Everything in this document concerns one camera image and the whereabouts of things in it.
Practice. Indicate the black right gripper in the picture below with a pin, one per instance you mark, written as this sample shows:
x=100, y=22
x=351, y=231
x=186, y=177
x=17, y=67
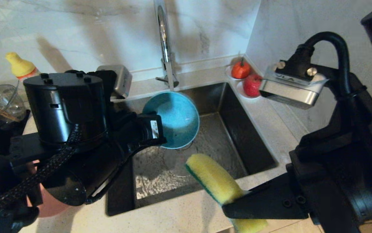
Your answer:
x=341, y=181

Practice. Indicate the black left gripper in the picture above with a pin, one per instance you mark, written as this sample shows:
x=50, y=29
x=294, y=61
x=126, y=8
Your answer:
x=134, y=132

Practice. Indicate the blue bowl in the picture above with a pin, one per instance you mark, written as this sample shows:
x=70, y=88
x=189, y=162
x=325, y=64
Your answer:
x=179, y=113

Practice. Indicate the yellow fish-shaped sponge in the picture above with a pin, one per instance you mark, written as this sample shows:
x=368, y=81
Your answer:
x=211, y=176

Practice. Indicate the orange dish soap bottle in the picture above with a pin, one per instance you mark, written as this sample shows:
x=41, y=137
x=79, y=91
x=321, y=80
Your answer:
x=19, y=64

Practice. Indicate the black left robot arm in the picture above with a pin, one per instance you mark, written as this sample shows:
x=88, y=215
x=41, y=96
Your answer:
x=66, y=106

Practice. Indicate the stainless steel sink basin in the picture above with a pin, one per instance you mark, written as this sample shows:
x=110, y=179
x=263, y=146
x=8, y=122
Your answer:
x=257, y=139

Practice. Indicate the running tap water stream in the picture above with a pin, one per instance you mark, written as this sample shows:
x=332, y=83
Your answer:
x=170, y=77

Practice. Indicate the small white dish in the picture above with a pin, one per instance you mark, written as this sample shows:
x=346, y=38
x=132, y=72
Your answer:
x=228, y=72
x=240, y=92

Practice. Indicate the chrome kitchen faucet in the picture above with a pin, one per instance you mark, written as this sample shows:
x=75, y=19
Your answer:
x=163, y=35

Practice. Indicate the red apple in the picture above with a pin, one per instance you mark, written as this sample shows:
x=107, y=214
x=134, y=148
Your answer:
x=252, y=85

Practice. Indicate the pink round plate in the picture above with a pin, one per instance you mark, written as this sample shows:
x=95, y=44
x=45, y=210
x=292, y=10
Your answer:
x=51, y=207

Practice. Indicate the clear glass bowl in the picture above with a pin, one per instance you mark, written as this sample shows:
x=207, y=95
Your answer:
x=8, y=95

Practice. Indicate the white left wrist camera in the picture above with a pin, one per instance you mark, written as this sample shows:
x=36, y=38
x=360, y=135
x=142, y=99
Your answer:
x=121, y=81

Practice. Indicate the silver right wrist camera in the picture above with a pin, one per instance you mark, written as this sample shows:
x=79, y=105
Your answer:
x=289, y=94

